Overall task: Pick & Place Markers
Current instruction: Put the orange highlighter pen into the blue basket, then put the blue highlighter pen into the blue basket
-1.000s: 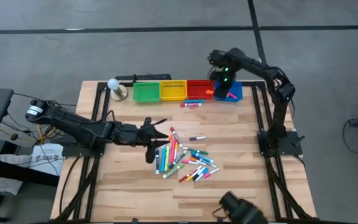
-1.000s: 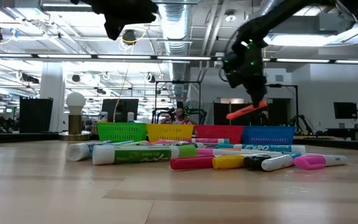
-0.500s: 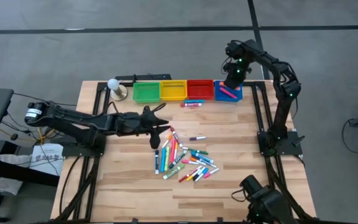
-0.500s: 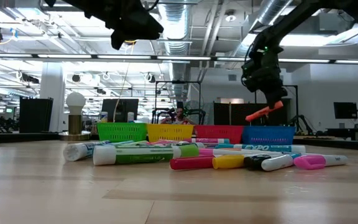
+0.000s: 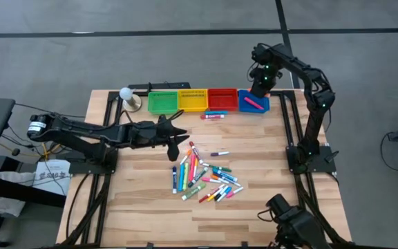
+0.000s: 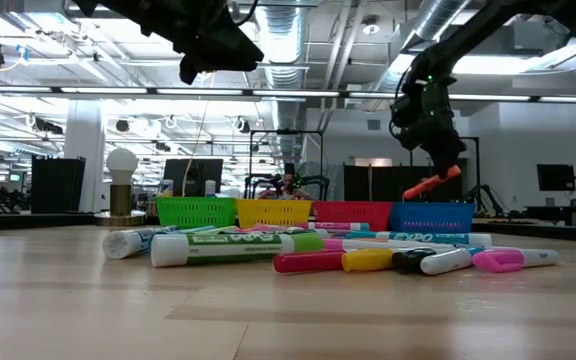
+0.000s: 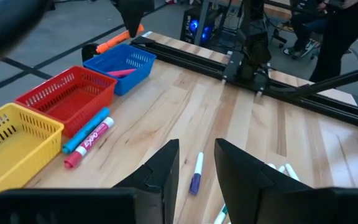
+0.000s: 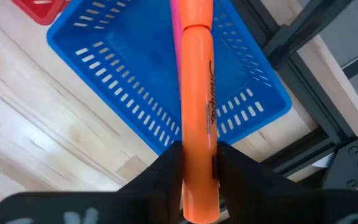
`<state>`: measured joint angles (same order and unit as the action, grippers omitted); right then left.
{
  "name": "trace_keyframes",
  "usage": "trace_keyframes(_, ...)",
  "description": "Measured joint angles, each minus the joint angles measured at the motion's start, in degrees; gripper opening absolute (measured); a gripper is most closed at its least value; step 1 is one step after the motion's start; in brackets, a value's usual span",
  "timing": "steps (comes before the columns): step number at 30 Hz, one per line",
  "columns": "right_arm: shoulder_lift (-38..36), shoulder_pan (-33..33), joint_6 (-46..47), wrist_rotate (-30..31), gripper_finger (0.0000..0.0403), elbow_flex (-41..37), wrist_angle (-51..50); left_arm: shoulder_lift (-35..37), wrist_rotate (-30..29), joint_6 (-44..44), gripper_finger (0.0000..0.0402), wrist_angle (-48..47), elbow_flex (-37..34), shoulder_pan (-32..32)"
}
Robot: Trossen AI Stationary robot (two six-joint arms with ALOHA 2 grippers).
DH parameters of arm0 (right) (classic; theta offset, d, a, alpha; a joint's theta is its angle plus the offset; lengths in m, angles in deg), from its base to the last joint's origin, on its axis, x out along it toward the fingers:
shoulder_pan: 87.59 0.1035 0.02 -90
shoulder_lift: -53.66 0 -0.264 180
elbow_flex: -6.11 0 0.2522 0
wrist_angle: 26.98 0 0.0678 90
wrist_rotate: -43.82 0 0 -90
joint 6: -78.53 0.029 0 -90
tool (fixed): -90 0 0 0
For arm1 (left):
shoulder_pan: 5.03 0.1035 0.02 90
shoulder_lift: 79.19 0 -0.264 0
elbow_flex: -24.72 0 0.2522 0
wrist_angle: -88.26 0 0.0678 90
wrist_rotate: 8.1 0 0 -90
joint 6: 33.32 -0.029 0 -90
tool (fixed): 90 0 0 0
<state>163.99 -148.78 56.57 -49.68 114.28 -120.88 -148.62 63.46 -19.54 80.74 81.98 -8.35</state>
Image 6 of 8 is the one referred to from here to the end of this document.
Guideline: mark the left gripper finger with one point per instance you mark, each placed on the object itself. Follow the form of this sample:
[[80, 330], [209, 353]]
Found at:
[[240, 39], [233, 56]]

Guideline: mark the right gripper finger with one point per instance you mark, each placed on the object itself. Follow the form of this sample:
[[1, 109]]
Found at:
[[455, 157], [440, 162]]

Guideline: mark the orange highlighter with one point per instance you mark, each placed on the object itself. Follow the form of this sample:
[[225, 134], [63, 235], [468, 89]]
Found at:
[[420, 190]]

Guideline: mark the teal Expo marker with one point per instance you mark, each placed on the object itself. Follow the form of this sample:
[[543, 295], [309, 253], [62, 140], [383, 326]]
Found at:
[[418, 238]]

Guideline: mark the red cap small marker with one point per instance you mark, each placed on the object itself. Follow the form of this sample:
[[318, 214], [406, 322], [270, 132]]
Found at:
[[308, 261]]

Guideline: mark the pink red highlighter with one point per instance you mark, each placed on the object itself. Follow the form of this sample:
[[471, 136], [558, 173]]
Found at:
[[263, 229]]

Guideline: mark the cyan highlighter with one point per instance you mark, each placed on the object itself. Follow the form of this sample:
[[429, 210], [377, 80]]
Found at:
[[193, 230]]

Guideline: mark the light green Expo marker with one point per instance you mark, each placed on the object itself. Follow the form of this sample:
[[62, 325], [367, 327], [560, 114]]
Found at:
[[228, 247]]

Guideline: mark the dark blue Expo marker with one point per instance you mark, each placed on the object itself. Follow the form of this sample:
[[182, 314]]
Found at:
[[120, 243]]

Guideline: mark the black background robot arm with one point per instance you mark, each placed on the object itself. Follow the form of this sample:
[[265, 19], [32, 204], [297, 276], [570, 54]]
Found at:
[[320, 181], [483, 195]]

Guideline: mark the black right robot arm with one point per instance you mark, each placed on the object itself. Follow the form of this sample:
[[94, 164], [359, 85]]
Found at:
[[448, 47]]

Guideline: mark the blue plastic basket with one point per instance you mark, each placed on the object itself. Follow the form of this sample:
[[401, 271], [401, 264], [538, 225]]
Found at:
[[433, 217]]

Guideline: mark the red plastic basket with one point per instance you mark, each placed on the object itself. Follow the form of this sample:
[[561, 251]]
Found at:
[[353, 214]]

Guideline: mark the ceiling light strip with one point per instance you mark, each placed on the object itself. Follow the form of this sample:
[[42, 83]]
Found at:
[[103, 90]]

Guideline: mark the pink cap small marker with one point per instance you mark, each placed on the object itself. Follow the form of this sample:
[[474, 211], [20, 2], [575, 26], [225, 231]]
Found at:
[[333, 244], [498, 260]]

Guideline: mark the yellow cap small marker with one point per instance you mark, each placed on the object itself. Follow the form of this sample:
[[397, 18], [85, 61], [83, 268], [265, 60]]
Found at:
[[368, 260]]

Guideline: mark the black computer monitor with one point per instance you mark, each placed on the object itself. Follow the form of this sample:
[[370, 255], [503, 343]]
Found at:
[[203, 175]]

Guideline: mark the white bottle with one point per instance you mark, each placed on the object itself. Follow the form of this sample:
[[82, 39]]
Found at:
[[167, 189], [210, 188]]

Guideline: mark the person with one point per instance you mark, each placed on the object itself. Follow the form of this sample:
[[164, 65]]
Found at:
[[288, 187]]

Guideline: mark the white bulb brass lamp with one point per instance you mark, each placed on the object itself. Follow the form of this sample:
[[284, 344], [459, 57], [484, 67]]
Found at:
[[121, 165]]

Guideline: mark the green plastic basket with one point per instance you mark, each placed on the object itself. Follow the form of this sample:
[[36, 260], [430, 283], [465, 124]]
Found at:
[[195, 212]]

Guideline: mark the yellow plastic basket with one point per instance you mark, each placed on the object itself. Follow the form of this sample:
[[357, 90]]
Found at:
[[273, 214]]

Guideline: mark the black partition panel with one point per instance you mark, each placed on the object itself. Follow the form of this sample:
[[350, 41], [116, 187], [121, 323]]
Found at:
[[58, 185]]

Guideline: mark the black metal stand frame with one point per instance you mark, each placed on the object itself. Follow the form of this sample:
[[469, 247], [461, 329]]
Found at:
[[288, 132], [477, 165]]

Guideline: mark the silver ventilation duct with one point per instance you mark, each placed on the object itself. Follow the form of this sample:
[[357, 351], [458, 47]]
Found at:
[[438, 15], [283, 35]]

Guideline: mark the black partition wall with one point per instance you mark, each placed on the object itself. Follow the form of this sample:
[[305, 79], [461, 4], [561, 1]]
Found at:
[[368, 182]]

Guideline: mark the black wall monitor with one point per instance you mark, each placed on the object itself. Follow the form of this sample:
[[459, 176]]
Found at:
[[555, 177]]

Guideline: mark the black aluminium table frame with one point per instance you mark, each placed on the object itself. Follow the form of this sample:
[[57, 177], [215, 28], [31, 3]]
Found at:
[[543, 231], [43, 221]]

